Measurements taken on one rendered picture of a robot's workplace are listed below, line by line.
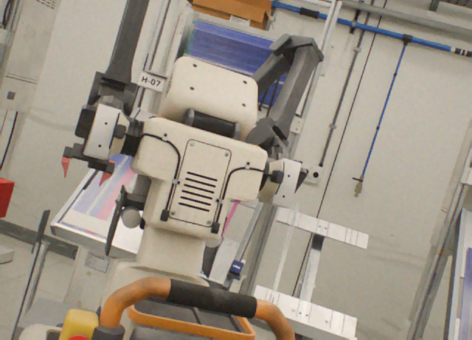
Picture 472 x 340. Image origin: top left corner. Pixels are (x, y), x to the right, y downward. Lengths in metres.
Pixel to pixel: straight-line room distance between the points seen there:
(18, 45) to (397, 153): 2.38
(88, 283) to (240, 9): 1.45
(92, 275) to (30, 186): 2.08
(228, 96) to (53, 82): 3.27
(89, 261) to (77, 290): 0.13
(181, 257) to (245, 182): 0.22
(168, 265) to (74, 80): 3.23
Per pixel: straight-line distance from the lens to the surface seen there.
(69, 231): 2.24
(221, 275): 2.11
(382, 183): 3.96
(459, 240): 2.43
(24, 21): 3.18
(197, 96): 1.28
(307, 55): 1.69
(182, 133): 1.24
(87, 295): 2.61
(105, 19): 4.42
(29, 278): 2.36
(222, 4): 2.95
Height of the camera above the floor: 1.27
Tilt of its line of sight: 3 degrees down
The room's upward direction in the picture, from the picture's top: 17 degrees clockwise
